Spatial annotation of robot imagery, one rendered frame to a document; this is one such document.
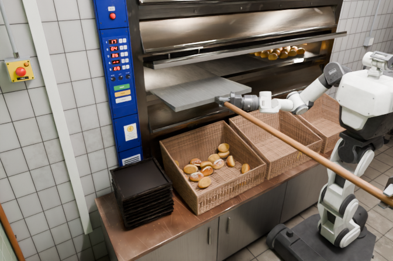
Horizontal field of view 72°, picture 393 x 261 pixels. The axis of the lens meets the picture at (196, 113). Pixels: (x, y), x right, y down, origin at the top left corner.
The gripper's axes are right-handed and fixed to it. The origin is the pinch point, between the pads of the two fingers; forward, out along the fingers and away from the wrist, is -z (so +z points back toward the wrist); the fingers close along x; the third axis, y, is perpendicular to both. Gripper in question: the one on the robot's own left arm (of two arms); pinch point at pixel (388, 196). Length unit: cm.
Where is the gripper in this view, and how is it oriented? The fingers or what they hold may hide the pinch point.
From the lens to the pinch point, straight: 110.8
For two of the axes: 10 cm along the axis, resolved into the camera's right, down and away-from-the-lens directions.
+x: 0.0, 8.9, 4.6
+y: -5.3, -3.9, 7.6
